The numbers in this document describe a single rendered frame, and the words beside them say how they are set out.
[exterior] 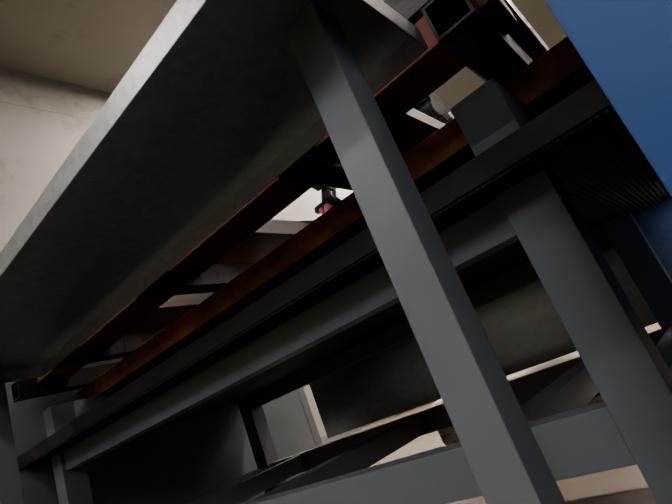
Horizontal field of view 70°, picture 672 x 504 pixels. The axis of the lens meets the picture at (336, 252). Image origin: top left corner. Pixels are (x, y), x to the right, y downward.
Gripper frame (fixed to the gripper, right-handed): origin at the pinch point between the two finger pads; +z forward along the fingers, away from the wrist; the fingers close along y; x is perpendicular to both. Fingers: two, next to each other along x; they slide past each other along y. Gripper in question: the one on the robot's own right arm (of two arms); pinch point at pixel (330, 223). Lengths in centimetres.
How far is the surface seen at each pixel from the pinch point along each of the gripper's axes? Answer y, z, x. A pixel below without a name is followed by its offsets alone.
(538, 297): 55, 48, 22
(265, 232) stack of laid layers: 23, 40, -44
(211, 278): 15, 53, -52
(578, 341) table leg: 81, 90, -43
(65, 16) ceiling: -272, -395, -104
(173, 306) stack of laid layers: -22, 40, -43
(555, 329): 55, 57, 26
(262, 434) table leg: -56, 59, 14
